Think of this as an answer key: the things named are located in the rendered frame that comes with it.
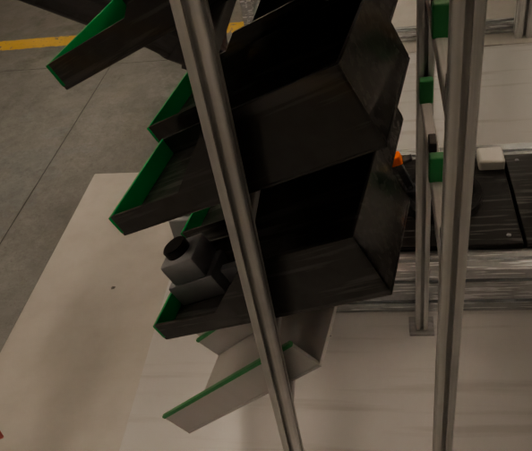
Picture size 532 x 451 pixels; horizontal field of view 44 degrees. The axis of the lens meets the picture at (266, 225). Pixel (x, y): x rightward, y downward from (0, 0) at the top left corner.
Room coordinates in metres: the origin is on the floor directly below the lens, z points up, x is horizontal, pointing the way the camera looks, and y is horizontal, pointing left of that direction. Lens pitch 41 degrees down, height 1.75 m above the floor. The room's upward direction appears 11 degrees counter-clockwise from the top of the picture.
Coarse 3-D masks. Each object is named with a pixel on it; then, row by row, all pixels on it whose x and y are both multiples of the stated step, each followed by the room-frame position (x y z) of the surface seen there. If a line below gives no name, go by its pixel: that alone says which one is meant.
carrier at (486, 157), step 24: (408, 168) 0.97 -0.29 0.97; (480, 168) 0.92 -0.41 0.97; (408, 192) 0.87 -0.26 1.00; (480, 192) 0.84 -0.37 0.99; (504, 192) 0.85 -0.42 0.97; (408, 216) 0.84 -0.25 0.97; (432, 216) 0.81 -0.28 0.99; (480, 216) 0.80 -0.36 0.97; (504, 216) 0.79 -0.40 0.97; (408, 240) 0.78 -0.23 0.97; (432, 240) 0.77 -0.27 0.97; (480, 240) 0.75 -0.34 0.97; (504, 240) 0.74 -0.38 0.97
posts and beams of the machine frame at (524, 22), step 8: (520, 0) 1.56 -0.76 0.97; (528, 0) 1.57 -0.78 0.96; (520, 8) 1.56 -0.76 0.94; (528, 8) 1.56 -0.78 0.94; (520, 16) 1.56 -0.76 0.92; (528, 16) 1.55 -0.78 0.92; (520, 24) 1.56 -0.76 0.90; (528, 24) 1.55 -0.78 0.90; (520, 32) 1.56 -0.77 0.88; (528, 32) 1.55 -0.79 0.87
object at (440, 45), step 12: (228, 0) 0.49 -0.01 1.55; (216, 12) 0.47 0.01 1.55; (228, 12) 0.48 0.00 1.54; (216, 24) 0.45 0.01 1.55; (216, 36) 0.43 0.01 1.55; (444, 48) 0.49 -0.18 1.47; (444, 60) 0.47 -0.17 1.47; (444, 72) 0.45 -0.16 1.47; (444, 84) 0.44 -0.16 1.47; (444, 96) 0.42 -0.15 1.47; (432, 108) 0.65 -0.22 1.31; (444, 108) 0.42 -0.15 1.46; (432, 120) 0.62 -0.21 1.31; (432, 132) 0.60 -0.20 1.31; (432, 192) 0.50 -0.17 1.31; (252, 204) 0.44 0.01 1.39; (432, 204) 0.49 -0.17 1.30
